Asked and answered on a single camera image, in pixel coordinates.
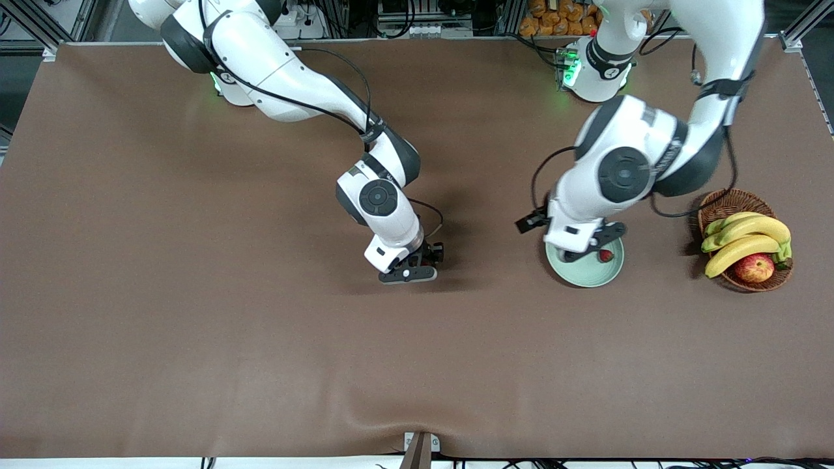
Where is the pale green round plate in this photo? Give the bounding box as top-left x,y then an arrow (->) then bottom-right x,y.
545,234 -> 625,288

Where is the brown table mat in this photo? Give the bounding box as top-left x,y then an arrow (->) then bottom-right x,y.
0,36 -> 834,460

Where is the greenish yellow banana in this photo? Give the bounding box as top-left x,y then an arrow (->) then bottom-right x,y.
703,212 -> 764,237

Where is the brown wicker basket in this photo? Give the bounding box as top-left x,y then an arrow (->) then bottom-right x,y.
697,188 -> 794,292

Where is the long yellow banana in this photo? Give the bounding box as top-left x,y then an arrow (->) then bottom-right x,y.
701,216 -> 792,263
704,234 -> 783,279

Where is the brown wooden bar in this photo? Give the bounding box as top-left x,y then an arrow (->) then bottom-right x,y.
399,433 -> 433,469

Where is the orange bread rolls pile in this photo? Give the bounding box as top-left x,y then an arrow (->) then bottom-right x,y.
519,0 -> 603,37

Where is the white terminal block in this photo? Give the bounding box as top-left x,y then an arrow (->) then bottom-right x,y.
410,24 -> 474,37

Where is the red yellow apple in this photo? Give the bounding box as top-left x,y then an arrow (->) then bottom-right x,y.
734,253 -> 775,283

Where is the black electronics box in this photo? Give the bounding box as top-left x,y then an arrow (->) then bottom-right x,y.
378,0 -> 509,30

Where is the white power strip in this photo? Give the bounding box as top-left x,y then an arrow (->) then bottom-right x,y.
274,5 -> 326,40

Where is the aluminium frame profile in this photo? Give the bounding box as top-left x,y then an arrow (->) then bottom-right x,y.
0,0 -> 98,63
780,0 -> 834,53

